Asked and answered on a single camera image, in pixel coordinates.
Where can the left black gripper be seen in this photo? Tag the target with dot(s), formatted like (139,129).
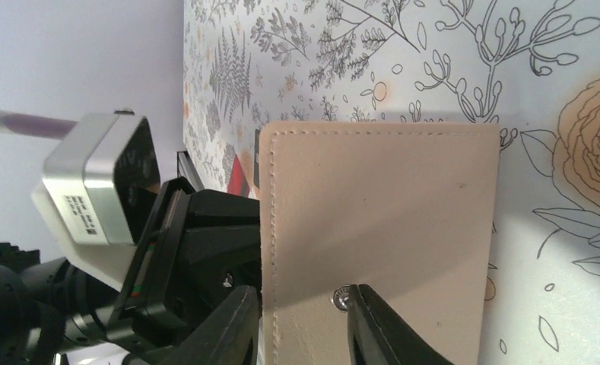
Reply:
(195,250)

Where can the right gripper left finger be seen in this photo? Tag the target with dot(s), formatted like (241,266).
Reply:
(228,335)

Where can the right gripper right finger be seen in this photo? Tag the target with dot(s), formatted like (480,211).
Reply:
(377,334)

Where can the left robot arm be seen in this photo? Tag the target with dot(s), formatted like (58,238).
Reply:
(47,309)

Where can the red card left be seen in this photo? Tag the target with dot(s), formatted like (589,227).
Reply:
(237,184)

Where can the floral table mat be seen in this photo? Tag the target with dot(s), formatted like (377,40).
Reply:
(533,67)

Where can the aluminium rail frame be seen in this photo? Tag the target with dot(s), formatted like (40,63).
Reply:
(185,168)

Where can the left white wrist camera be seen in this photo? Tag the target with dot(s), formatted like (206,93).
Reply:
(96,192)

